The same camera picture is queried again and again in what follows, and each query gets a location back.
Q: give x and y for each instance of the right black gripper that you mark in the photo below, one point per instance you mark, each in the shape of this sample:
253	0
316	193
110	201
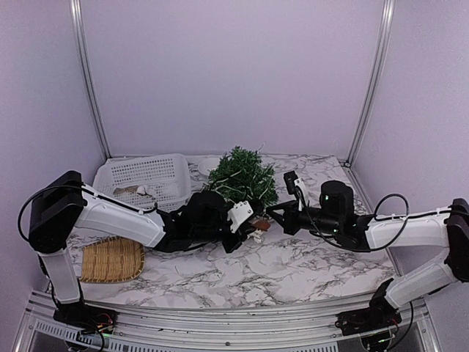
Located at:
289	222

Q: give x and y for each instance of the woven bamboo tray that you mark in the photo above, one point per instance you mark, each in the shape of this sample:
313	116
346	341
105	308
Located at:
112	260

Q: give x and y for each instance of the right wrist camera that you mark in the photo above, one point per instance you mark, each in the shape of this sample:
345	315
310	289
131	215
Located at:
296	186

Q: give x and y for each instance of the small green christmas tree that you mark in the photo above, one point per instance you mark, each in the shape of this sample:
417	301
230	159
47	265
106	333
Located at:
242	175

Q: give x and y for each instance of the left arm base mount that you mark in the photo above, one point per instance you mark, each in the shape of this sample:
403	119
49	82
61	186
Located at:
88	317

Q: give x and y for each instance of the white ceramic bowl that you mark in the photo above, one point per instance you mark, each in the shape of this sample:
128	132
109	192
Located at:
207	165

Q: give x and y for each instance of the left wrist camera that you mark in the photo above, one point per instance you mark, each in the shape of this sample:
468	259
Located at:
238	214

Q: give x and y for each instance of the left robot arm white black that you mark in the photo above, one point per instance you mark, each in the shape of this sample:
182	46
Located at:
68	203

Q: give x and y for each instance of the right aluminium frame post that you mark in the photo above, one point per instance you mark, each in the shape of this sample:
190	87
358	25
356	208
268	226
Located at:
378	64

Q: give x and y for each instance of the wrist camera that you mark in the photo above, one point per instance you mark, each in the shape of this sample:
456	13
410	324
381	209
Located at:
238	214
296	186

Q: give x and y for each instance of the front aluminium rail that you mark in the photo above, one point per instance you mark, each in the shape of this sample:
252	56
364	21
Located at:
298	327

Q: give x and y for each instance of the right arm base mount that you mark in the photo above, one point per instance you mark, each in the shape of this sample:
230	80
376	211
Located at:
378	315

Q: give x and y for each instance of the white plastic basket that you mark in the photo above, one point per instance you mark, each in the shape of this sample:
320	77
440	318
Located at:
169	174

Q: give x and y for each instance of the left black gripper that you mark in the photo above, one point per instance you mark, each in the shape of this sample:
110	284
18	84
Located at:
245	229

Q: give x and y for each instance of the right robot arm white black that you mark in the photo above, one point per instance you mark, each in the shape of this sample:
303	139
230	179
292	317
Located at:
336	222

